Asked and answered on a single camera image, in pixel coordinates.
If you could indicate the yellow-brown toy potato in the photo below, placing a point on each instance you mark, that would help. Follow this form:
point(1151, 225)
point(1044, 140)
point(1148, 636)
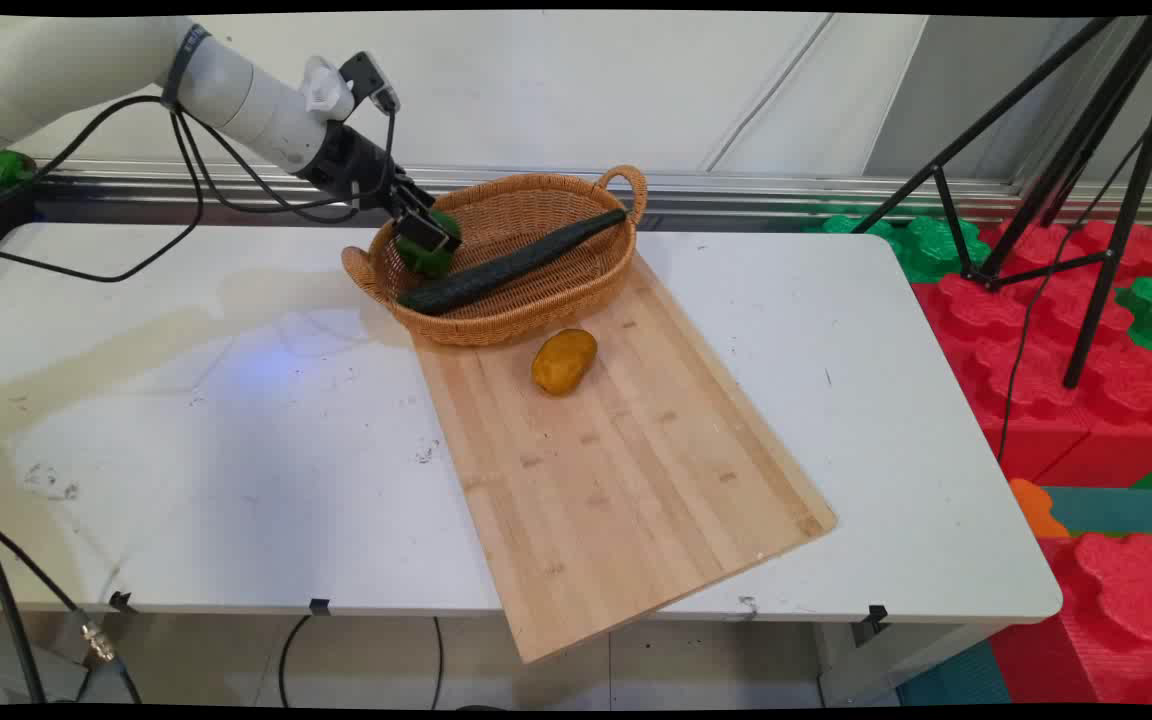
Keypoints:
point(564, 362)

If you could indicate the orange foam piece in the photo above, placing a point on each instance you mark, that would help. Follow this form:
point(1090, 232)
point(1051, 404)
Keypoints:
point(1034, 508)

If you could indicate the dark green toy cucumber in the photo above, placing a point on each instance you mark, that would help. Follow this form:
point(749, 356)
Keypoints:
point(506, 268)

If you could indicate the bamboo cutting board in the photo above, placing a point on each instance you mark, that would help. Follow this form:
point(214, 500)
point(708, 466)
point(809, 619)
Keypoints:
point(616, 480)

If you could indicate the black table edge clip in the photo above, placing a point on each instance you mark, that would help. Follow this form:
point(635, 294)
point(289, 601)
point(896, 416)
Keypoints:
point(320, 606)
point(876, 616)
point(121, 602)

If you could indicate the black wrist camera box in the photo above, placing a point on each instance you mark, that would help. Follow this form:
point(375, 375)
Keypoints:
point(368, 78)

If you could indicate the teal foam mat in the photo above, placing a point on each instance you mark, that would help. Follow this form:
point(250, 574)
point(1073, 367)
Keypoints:
point(1116, 510)

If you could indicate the large red foam block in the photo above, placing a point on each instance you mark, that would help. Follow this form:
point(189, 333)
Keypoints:
point(1036, 390)

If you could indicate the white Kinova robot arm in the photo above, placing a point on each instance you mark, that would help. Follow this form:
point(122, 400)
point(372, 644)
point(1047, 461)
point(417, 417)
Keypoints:
point(86, 65)

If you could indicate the black tripod stand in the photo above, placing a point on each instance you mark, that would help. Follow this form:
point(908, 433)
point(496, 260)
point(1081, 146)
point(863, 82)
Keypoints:
point(1106, 150)

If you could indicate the green foam block wide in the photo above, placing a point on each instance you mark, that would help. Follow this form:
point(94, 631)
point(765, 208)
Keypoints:
point(926, 245)

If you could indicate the woven wicker basket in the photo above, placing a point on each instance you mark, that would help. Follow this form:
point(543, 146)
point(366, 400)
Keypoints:
point(546, 305)

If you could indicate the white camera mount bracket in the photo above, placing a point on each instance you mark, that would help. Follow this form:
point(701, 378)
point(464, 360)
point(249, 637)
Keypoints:
point(326, 88)

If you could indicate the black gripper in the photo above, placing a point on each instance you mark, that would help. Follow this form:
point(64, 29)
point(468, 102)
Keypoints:
point(354, 162)

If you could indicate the red foam block low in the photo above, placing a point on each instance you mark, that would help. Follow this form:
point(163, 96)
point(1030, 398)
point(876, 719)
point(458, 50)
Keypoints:
point(1116, 620)

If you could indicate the green toy vegetable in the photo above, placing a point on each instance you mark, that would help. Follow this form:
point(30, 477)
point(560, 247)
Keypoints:
point(4, 170)

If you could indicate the aluminium wall rail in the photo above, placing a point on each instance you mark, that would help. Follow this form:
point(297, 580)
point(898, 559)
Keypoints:
point(786, 190)

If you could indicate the green toy bell pepper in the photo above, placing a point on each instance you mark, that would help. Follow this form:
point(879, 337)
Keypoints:
point(424, 260)

